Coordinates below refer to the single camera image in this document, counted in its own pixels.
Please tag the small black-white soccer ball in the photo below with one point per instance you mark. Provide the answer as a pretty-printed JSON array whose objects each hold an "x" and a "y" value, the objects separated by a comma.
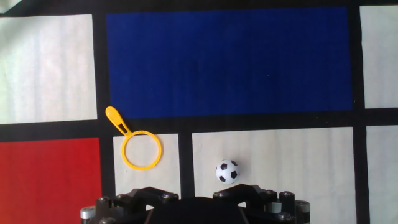
[{"x": 228, "y": 171}]

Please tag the colourful block-pattern cloth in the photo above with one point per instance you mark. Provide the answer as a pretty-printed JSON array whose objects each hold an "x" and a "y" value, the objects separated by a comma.
[{"x": 217, "y": 62}]

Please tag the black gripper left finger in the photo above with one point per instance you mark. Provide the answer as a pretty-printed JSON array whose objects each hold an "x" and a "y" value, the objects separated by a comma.
[{"x": 124, "y": 205}]

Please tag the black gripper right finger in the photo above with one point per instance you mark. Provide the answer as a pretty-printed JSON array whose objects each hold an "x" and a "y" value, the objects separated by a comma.
[{"x": 273, "y": 205}]

